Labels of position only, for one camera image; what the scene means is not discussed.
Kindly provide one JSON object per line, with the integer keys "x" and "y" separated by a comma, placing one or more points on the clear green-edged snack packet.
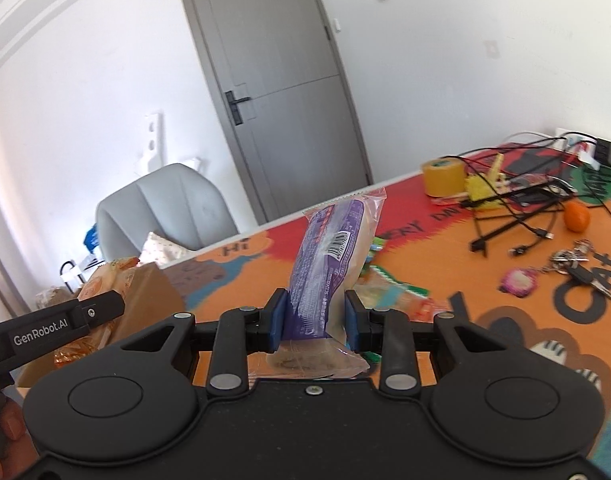
{"x": 390, "y": 295}

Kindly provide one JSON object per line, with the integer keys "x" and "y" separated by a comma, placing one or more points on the dotted white cushion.
{"x": 158, "y": 250}

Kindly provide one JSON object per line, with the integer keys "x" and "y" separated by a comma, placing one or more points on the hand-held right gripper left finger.
{"x": 278, "y": 321}

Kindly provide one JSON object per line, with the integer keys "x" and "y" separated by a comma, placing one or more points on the clear plastic bag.
{"x": 53, "y": 297}

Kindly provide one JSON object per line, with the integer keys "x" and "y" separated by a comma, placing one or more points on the orange printed table mat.
{"x": 435, "y": 265}

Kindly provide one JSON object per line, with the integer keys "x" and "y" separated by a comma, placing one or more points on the bunch of keys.
{"x": 580, "y": 267}

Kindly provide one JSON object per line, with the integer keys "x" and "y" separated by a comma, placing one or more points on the purple bread packet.
{"x": 325, "y": 260}

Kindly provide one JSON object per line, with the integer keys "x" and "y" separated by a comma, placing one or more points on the black flat device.
{"x": 533, "y": 196}

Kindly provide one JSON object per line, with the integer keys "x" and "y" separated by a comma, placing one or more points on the black metal rack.
{"x": 70, "y": 272}

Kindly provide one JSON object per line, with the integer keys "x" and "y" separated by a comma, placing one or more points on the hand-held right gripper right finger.
{"x": 353, "y": 327}

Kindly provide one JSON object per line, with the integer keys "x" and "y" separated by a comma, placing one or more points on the brown cardboard box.
{"x": 155, "y": 295}

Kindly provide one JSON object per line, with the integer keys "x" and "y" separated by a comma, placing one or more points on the white power strip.
{"x": 565, "y": 140}

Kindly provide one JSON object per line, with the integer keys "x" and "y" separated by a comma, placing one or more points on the black power adapter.
{"x": 605, "y": 151}

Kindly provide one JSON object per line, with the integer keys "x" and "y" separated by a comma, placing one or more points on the clear bread packet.
{"x": 80, "y": 347}
{"x": 110, "y": 275}

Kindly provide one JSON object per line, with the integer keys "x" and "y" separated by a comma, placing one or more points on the orange fruit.
{"x": 577, "y": 217}

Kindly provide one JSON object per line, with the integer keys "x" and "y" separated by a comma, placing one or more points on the person's left hand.
{"x": 15, "y": 425}

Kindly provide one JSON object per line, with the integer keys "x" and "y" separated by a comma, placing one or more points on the yellow tape roll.
{"x": 443, "y": 180}

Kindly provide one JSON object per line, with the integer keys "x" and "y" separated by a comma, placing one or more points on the gray chair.
{"x": 175, "y": 200}

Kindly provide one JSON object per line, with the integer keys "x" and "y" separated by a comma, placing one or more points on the yellow toy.
{"x": 480, "y": 190}

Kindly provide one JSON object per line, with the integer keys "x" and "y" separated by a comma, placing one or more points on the blue bag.
{"x": 91, "y": 237}

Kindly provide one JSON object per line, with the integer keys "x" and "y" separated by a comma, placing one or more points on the gray door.
{"x": 275, "y": 60}

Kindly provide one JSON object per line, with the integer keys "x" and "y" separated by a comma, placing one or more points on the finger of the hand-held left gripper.
{"x": 103, "y": 307}

